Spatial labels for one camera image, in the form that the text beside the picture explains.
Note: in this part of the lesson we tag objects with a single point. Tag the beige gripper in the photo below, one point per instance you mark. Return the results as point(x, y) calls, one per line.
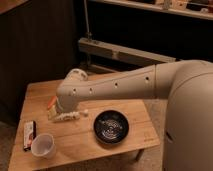
point(54, 115)

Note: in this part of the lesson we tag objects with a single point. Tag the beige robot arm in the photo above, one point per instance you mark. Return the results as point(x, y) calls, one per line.
point(186, 85)

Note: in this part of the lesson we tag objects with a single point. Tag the black ceramic bowl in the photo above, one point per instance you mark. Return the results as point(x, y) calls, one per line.
point(111, 127)

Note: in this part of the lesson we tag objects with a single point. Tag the wooden table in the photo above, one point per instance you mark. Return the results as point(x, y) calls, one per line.
point(75, 140)

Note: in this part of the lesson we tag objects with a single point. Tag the metal pole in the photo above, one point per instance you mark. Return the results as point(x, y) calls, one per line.
point(88, 32)

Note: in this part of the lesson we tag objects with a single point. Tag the grey metal shelf rail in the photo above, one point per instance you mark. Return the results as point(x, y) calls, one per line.
point(121, 53)

